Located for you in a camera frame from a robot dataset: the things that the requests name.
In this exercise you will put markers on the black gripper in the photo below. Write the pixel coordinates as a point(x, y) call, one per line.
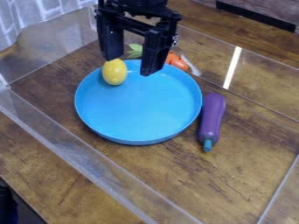
point(116, 19)

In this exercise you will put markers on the black bar in background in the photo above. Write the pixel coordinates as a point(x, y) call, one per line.
point(278, 23)

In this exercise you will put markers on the yellow lemon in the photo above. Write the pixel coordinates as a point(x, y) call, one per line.
point(114, 72)

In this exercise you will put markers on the clear acrylic enclosure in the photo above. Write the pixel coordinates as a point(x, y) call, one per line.
point(82, 180)

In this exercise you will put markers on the purple toy eggplant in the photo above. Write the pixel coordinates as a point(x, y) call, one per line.
point(213, 113)

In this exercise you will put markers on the orange toy carrot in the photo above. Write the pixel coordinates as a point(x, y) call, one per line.
point(174, 58)

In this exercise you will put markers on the blue round tray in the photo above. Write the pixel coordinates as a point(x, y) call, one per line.
point(148, 110)

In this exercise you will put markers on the white patterned curtain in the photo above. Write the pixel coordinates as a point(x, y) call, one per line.
point(22, 13)

